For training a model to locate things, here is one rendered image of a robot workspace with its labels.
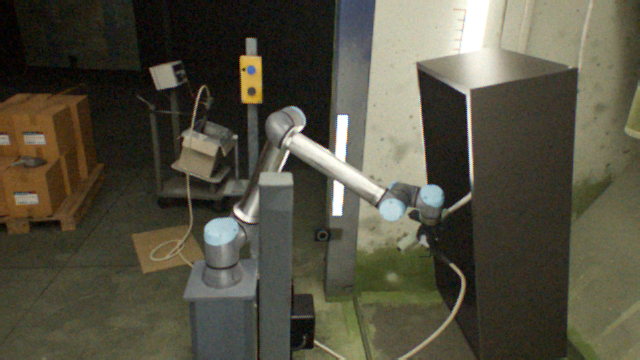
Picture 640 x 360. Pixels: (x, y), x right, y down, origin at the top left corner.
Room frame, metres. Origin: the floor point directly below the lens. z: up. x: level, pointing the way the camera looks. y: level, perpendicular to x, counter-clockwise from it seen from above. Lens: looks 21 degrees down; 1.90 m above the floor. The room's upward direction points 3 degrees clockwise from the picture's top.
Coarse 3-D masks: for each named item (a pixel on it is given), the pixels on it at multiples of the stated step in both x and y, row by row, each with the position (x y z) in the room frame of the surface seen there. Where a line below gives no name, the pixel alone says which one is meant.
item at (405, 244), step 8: (464, 200) 2.03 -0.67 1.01; (456, 208) 2.00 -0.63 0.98; (448, 216) 1.95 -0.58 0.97; (416, 232) 1.88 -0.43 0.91; (400, 240) 1.87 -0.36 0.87; (408, 240) 1.84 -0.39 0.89; (416, 240) 1.85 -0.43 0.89; (400, 248) 1.82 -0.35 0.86; (408, 248) 1.83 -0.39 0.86; (432, 248) 1.81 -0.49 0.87; (440, 248) 1.81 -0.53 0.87; (440, 256) 1.78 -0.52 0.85; (448, 256) 1.78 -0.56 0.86; (448, 264) 1.75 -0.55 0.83
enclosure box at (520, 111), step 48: (432, 96) 2.11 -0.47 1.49; (480, 96) 1.51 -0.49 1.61; (528, 96) 1.52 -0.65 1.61; (576, 96) 1.54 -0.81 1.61; (432, 144) 2.11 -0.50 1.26; (480, 144) 1.51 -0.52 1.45; (528, 144) 1.53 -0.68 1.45; (480, 192) 1.51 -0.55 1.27; (528, 192) 1.54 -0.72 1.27; (480, 240) 1.52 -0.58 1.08; (528, 240) 1.54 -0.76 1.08; (480, 288) 1.53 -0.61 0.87; (528, 288) 1.55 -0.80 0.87; (480, 336) 1.54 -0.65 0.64; (528, 336) 1.56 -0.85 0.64
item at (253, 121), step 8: (248, 40) 2.73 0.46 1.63; (256, 40) 2.74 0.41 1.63; (248, 48) 2.73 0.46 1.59; (256, 48) 2.73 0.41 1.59; (256, 56) 2.73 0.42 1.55; (248, 104) 2.73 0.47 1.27; (256, 104) 2.73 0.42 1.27; (248, 112) 2.73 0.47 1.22; (256, 112) 2.73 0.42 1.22; (248, 120) 2.73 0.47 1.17; (256, 120) 2.73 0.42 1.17; (248, 128) 2.73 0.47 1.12; (256, 128) 2.73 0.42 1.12; (248, 136) 2.73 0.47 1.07; (256, 136) 2.73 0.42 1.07; (248, 144) 2.73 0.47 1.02; (256, 144) 2.73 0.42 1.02; (256, 152) 2.73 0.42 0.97; (256, 160) 2.73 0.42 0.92; (256, 240) 2.73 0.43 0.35; (256, 248) 2.73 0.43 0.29; (256, 256) 2.73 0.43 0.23; (256, 272) 2.73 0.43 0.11
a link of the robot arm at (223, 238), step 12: (204, 228) 1.85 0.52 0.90; (216, 228) 1.84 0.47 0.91; (228, 228) 1.84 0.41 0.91; (240, 228) 1.92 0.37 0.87; (204, 240) 1.83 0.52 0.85; (216, 240) 1.79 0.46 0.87; (228, 240) 1.81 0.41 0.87; (240, 240) 1.88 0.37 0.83; (216, 252) 1.79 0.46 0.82; (228, 252) 1.81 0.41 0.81; (216, 264) 1.79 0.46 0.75; (228, 264) 1.80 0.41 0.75
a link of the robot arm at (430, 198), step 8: (424, 192) 1.69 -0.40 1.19; (432, 192) 1.69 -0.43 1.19; (440, 192) 1.69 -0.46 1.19; (416, 200) 1.69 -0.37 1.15; (424, 200) 1.67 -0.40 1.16; (432, 200) 1.66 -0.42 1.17; (440, 200) 1.66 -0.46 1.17; (416, 208) 1.71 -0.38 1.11; (424, 208) 1.68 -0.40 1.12; (432, 208) 1.67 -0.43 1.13; (440, 208) 1.68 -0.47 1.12; (424, 216) 1.71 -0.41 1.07; (432, 216) 1.69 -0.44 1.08; (440, 216) 1.71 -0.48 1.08
